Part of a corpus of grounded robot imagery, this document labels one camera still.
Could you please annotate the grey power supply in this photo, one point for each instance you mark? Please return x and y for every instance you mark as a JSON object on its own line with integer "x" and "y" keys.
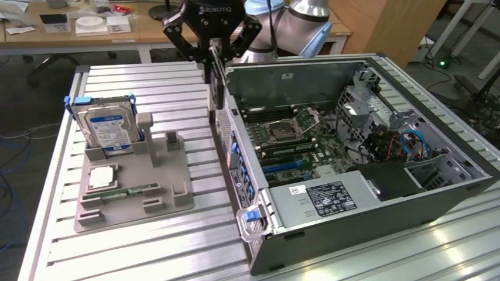
{"x": 296, "y": 210}

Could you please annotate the blue case latch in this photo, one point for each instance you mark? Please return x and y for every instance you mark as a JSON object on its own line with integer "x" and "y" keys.
{"x": 251, "y": 216}

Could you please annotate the white paper label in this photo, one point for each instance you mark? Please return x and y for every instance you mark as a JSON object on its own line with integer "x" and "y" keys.
{"x": 20, "y": 30}

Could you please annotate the red package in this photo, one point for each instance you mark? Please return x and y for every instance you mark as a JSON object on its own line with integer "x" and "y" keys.
{"x": 122, "y": 9}

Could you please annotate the white desk frame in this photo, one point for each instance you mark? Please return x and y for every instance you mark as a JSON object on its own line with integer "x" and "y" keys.
{"x": 460, "y": 41}

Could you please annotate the grey parts rack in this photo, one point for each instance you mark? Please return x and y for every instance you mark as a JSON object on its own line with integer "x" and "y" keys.
{"x": 124, "y": 210}

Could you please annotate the CPU chip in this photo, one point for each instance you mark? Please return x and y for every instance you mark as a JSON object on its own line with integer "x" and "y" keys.
{"x": 102, "y": 177}

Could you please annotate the black floor equipment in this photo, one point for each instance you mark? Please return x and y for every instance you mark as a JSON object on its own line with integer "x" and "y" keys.
{"x": 464, "y": 83}

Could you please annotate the white round dish box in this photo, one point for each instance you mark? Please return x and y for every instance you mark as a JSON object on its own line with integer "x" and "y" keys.
{"x": 91, "y": 26}

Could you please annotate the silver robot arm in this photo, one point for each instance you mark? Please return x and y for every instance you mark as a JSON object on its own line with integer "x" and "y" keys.
{"x": 304, "y": 11}

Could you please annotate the plain white box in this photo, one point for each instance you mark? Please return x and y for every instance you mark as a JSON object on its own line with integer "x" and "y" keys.
{"x": 118, "y": 25}

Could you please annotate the white box with black top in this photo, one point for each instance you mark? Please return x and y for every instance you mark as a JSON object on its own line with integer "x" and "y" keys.
{"x": 55, "y": 23}

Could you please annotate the metal disk bay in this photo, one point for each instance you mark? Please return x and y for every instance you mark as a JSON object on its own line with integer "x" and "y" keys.
{"x": 359, "y": 111}

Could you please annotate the hard disk with blue caddy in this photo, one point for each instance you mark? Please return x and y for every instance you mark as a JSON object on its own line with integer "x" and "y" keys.
{"x": 106, "y": 128}

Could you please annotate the blue expansion slot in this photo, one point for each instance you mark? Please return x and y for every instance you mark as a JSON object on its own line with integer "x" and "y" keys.
{"x": 282, "y": 167}

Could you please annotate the open black PC case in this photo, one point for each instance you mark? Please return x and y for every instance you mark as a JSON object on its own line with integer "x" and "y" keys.
{"x": 391, "y": 228}

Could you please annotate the graphics card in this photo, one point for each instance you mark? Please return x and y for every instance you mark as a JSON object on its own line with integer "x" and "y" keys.
{"x": 216, "y": 87}

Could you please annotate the green motherboard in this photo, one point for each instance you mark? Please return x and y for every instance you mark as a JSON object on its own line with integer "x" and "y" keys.
{"x": 324, "y": 146}

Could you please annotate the black chair base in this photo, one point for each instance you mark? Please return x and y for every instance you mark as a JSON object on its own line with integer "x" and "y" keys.
{"x": 51, "y": 63}

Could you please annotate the black round lamp base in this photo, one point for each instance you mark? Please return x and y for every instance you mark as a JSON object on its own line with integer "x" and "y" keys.
{"x": 160, "y": 12}

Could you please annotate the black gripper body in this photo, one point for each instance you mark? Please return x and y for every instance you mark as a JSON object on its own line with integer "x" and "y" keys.
{"x": 215, "y": 20}

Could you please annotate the green indicator light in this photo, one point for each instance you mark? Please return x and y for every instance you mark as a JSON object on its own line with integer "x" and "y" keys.
{"x": 443, "y": 63}

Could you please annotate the clear plastic bags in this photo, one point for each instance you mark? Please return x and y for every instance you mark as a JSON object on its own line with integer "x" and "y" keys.
{"x": 15, "y": 11}

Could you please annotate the wooden cabinet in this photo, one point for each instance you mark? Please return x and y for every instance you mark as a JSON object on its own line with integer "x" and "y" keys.
{"x": 391, "y": 29}

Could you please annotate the wooden desk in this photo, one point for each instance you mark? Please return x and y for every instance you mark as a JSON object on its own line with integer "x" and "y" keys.
{"x": 59, "y": 39}

